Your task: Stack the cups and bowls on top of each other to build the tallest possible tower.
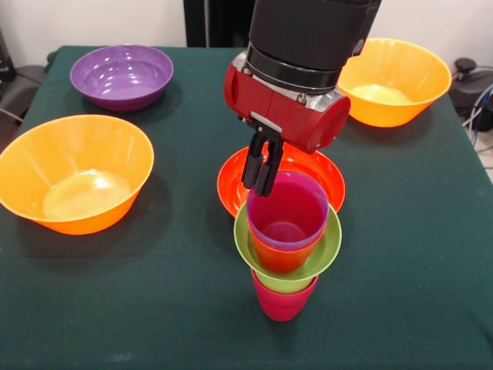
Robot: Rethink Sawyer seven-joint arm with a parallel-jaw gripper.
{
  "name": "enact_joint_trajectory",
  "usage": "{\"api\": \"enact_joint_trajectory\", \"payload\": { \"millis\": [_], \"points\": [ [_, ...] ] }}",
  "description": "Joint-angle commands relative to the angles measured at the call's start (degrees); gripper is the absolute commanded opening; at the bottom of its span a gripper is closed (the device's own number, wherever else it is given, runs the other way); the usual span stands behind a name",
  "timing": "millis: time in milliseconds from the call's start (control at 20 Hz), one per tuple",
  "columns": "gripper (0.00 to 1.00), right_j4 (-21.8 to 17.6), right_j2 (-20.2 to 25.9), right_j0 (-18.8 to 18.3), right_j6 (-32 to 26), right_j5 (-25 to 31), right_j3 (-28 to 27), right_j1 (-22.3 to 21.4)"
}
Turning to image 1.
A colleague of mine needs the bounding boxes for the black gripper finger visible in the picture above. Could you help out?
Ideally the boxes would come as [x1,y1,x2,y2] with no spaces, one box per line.
[241,125,270,190]
[253,130,285,198]

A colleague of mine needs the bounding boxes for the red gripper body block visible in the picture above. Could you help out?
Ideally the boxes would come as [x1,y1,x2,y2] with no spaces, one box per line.
[223,63,352,155]

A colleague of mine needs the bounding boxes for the red plastic bowl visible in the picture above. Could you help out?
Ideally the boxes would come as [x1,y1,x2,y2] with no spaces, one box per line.
[216,145,347,219]

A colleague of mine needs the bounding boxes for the purple plastic cup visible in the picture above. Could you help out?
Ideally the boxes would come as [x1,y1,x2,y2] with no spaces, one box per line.
[246,170,330,250]

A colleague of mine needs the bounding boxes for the red plastic cup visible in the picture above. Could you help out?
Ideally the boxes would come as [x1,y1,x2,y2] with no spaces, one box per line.
[249,227,328,274]

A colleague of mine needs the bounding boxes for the green plastic bowl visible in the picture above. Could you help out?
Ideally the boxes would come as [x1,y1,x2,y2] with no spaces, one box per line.
[233,203,343,282]

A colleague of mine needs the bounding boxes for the green plastic cup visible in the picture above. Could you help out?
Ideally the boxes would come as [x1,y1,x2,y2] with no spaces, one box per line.
[253,267,319,294]

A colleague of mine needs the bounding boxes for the pink plastic cup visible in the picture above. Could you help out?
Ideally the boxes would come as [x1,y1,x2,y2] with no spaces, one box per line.
[250,267,320,322]

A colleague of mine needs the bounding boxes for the large orange plastic bowl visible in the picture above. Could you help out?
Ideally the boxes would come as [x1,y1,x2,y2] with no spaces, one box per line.
[337,37,453,129]
[0,114,156,236]

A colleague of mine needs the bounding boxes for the purple plastic bowl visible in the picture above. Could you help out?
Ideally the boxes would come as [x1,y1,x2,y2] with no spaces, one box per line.
[69,44,175,113]

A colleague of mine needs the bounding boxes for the dark green table cloth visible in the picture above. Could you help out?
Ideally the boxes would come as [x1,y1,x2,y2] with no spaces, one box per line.
[0,45,493,370]

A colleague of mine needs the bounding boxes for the tangle of cables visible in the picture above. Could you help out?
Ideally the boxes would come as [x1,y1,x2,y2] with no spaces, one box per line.
[460,65,493,155]

